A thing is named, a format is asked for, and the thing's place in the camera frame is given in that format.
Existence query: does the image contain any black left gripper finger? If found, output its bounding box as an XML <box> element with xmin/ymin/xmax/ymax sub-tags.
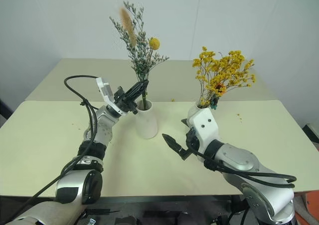
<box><xmin>127</xmin><ymin>83</ymin><xmax>149</xmax><ymax>104</ymax></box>
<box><xmin>124</xmin><ymin>79</ymin><xmax>150</xmax><ymax>97</ymax></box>

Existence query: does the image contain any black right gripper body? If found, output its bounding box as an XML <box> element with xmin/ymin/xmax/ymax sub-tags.
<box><xmin>184</xmin><ymin>127</ymin><xmax>200</xmax><ymax>157</ymax></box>

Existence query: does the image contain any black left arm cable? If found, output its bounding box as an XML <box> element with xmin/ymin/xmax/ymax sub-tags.
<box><xmin>6</xmin><ymin>75</ymin><xmax>101</xmax><ymax>223</ymax></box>

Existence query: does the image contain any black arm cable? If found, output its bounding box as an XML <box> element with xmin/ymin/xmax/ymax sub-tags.
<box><xmin>6</xmin><ymin>75</ymin><xmax>101</xmax><ymax>223</ymax></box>
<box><xmin>190</xmin><ymin>144</ymin><xmax>297</xmax><ymax>189</ymax></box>

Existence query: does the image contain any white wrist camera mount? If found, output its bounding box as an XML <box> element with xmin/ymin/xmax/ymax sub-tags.
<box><xmin>96</xmin><ymin>77</ymin><xmax>123</xmax><ymax>116</ymax></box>
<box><xmin>187</xmin><ymin>107</ymin><xmax>222</xmax><ymax>161</ymax></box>

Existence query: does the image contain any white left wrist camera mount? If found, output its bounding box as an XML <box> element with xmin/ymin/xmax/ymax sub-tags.
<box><xmin>96</xmin><ymin>77</ymin><xmax>123</xmax><ymax>116</ymax></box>

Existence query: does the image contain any grey-green dried flower bouquet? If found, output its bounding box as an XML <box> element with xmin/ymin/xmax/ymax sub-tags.
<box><xmin>109</xmin><ymin>0</ymin><xmax>170</xmax><ymax>110</ymax></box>

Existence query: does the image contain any yellow dried flower bouquet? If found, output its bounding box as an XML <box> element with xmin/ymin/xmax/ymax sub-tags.
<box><xmin>191</xmin><ymin>46</ymin><xmax>257</xmax><ymax>110</ymax></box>

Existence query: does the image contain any orange object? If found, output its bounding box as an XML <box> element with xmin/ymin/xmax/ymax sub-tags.
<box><xmin>295</xmin><ymin>191</ymin><xmax>319</xmax><ymax>225</ymax></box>

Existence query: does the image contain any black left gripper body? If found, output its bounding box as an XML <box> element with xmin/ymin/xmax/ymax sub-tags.
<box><xmin>113</xmin><ymin>85</ymin><xmax>139</xmax><ymax>115</ymax></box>

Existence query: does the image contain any grey black box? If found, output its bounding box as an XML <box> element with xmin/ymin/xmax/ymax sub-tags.
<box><xmin>302</xmin><ymin>123</ymin><xmax>319</xmax><ymax>144</ymax></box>

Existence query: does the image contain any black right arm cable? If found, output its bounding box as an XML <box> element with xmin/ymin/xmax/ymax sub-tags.
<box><xmin>190</xmin><ymin>144</ymin><xmax>297</xmax><ymax>189</ymax></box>

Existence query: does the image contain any tall white ceramic vase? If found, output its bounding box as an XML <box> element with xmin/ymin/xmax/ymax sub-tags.
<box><xmin>134</xmin><ymin>99</ymin><xmax>159</xmax><ymax>140</ymax></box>

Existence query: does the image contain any dark object at wall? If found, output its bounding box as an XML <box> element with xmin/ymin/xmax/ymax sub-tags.
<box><xmin>0</xmin><ymin>98</ymin><xmax>13</xmax><ymax>126</ymax></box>

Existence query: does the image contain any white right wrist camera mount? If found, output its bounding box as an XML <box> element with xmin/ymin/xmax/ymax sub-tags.
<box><xmin>187</xmin><ymin>107</ymin><xmax>222</xmax><ymax>161</ymax></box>

